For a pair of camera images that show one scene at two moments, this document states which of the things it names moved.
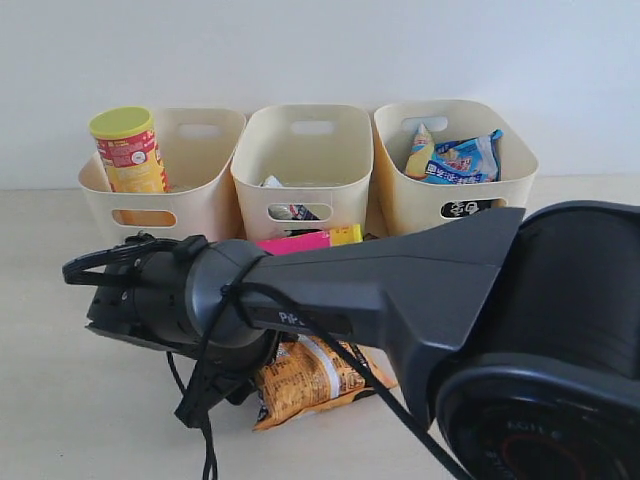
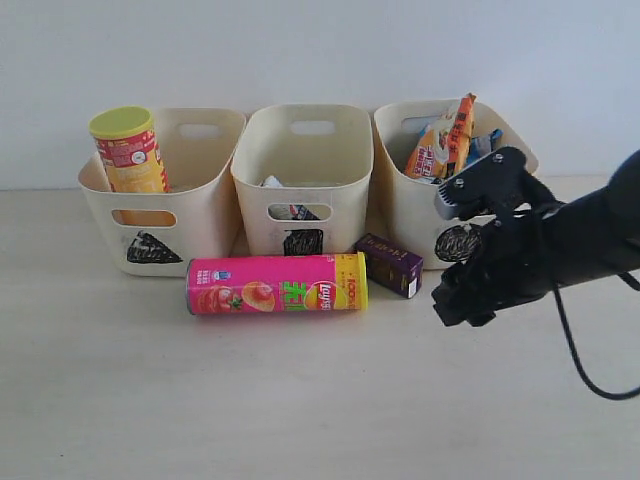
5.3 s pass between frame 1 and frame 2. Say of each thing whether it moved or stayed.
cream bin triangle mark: stayed
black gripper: moved
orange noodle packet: moved
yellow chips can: stayed
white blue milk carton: stayed
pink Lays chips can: moved
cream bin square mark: stayed
